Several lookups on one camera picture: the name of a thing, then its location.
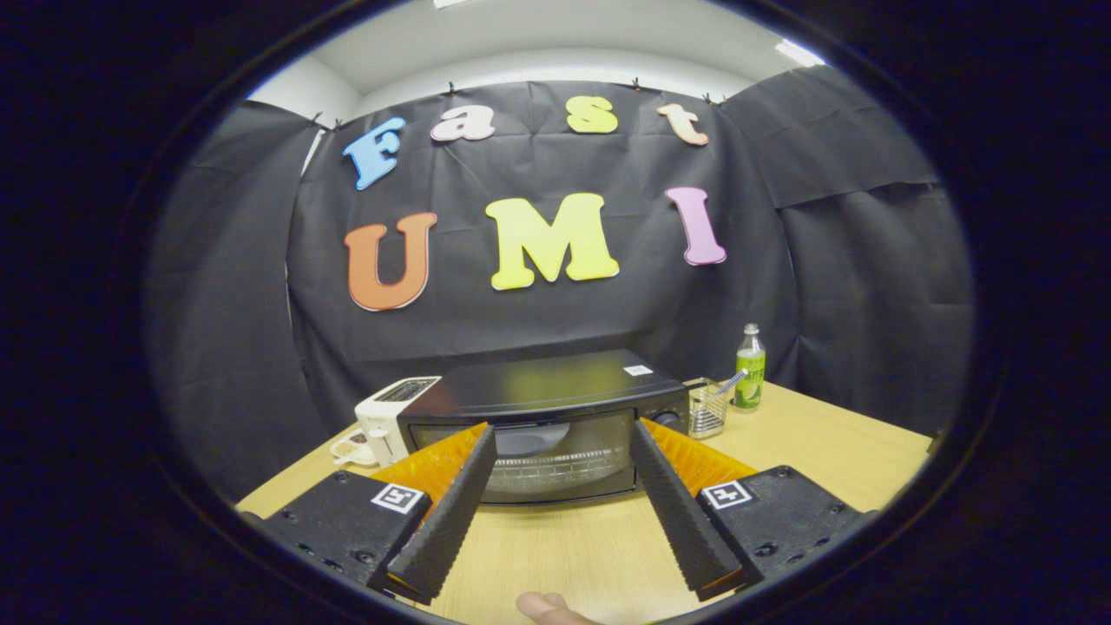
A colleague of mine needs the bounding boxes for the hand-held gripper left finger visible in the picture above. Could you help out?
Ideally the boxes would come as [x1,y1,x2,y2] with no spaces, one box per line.
[260,423,497,607]

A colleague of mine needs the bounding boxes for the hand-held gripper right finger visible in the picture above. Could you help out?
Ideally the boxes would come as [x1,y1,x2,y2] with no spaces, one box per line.
[630,418,878,602]

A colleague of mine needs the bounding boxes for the black toaster oven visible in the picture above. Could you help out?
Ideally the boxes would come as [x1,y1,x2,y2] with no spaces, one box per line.
[397,349,691,505]

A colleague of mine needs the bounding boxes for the white pop-up toaster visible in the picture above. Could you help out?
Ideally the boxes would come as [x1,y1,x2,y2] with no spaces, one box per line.
[354,376,444,468]

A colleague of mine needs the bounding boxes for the green drink bottle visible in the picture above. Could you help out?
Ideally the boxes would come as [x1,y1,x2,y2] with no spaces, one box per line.
[734,324,767,411]

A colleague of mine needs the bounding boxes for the small ceiling light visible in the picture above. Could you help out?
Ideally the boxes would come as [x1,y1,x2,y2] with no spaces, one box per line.
[775,39,825,69]

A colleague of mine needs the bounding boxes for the wire mesh basket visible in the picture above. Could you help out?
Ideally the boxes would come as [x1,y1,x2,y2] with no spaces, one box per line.
[686,378,732,439]

